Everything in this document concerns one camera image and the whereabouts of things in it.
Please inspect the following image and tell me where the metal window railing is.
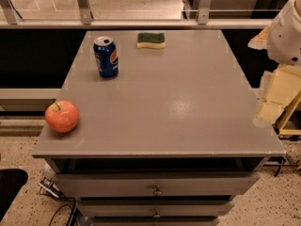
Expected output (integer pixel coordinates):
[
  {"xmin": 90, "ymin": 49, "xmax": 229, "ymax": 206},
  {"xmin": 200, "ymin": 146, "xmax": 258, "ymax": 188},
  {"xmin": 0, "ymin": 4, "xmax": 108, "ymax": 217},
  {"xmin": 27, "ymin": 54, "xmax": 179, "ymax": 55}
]
[{"xmin": 0, "ymin": 0, "xmax": 288, "ymax": 29}]

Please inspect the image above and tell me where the black floor cable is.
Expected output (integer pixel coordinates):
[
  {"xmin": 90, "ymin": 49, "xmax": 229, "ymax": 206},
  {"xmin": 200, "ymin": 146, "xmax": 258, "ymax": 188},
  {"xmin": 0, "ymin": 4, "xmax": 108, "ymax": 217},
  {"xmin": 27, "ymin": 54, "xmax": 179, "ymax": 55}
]
[{"xmin": 48, "ymin": 200, "xmax": 79, "ymax": 226}]

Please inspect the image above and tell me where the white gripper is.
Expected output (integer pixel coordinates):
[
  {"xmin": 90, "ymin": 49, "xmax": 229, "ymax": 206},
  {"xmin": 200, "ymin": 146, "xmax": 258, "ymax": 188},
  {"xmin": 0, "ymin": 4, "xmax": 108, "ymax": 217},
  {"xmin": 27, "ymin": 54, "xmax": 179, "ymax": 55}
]
[{"xmin": 247, "ymin": 0, "xmax": 301, "ymax": 128}]

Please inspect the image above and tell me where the grey drawer cabinet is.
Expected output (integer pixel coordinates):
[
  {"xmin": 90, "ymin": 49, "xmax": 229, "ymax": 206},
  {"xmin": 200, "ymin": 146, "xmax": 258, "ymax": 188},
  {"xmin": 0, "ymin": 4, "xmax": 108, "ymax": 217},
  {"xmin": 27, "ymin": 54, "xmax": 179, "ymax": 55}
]
[{"xmin": 33, "ymin": 30, "xmax": 284, "ymax": 226}]

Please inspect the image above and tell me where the blue Pepsi can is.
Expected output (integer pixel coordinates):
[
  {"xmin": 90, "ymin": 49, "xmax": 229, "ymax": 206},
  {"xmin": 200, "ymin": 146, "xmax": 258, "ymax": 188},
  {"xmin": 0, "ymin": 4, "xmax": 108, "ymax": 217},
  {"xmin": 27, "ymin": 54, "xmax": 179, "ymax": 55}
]
[{"xmin": 93, "ymin": 36, "xmax": 119, "ymax": 79}]

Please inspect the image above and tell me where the red apple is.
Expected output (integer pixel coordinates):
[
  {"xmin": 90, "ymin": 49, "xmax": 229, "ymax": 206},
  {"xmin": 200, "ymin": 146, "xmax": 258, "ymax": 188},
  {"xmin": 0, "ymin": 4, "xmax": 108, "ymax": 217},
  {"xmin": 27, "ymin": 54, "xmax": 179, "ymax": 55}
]
[{"xmin": 45, "ymin": 101, "xmax": 80, "ymax": 133}]

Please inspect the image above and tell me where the top grey drawer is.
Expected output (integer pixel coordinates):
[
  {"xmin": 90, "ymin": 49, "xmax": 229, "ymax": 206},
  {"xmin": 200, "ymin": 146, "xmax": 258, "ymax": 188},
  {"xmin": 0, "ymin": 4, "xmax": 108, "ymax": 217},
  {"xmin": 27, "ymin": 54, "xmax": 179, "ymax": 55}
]
[{"xmin": 53, "ymin": 172, "xmax": 260, "ymax": 198}]

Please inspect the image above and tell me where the power strip on floor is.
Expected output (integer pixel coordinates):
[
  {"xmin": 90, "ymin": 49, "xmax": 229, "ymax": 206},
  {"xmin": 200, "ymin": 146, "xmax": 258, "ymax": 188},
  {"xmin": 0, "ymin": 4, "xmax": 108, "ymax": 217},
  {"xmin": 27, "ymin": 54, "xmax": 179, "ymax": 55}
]
[{"xmin": 40, "ymin": 178, "xmax": 62, "ymax": 198}]

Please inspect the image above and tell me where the grey drawer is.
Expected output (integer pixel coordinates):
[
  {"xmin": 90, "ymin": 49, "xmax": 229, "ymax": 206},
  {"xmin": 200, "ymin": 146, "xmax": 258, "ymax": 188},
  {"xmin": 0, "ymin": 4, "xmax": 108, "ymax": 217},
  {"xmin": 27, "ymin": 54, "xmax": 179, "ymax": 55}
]
[
  {"xmin": 77, "ymin": 201, "xmax": 233, "ymax": 218},
  {"xmin": 53, "ymin": 172, "xmax": 260, "ymax": 198}
]

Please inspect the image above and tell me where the green yellow sponge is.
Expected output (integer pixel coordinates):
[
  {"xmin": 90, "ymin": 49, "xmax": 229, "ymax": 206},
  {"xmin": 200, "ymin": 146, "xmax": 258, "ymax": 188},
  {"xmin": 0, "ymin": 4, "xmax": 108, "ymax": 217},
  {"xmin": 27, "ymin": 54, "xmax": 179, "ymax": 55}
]
[{"xmin": 136, "ymin": 32, "xmax": 166, "ymax": 49}]

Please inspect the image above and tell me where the black chair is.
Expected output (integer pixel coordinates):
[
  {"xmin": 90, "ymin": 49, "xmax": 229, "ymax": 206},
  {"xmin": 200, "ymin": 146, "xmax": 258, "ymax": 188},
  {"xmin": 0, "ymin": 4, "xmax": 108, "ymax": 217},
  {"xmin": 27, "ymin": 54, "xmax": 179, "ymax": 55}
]
[{"xmin": 0, "ymin": 169, "xmax": 28, "ymax": 221}]

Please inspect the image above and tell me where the middle grey drawer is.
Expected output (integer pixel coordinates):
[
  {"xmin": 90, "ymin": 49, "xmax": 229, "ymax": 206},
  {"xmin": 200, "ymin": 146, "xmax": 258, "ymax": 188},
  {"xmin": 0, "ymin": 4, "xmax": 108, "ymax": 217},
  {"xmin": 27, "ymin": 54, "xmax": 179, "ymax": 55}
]
[{"xmin": 77, "ymin": 201, "xmax": 233, "ymax": 218}]

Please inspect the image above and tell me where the yellow frame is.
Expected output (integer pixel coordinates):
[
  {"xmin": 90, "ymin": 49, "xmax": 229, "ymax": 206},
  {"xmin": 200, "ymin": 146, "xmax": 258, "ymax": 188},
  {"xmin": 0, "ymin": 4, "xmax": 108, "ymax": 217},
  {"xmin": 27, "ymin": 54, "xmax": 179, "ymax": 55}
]
[{"xmin": 275, "ymin": 90, "xmax": 301, "ymax": 137}]

